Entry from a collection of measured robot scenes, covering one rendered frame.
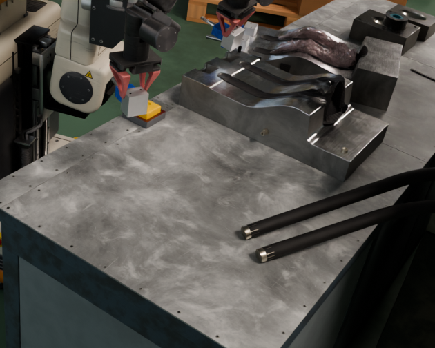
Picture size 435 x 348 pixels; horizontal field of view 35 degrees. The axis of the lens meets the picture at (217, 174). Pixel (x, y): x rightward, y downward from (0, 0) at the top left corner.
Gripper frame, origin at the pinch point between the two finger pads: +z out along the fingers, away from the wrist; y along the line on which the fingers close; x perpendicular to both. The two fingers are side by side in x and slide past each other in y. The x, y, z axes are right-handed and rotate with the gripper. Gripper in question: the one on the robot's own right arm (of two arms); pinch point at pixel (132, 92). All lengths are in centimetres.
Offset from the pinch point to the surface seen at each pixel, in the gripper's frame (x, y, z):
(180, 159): -9.2, 9.2, 15.1
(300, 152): -20.1, 37.1, 12.8
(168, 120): 7.7, 15.5, 15.0
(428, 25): 26, 135, 10
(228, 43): 17.7, 38.8, 0.7
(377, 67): -2, 79, 4
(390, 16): 28, 115, 5
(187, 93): 11.8, 23.4, 10.7
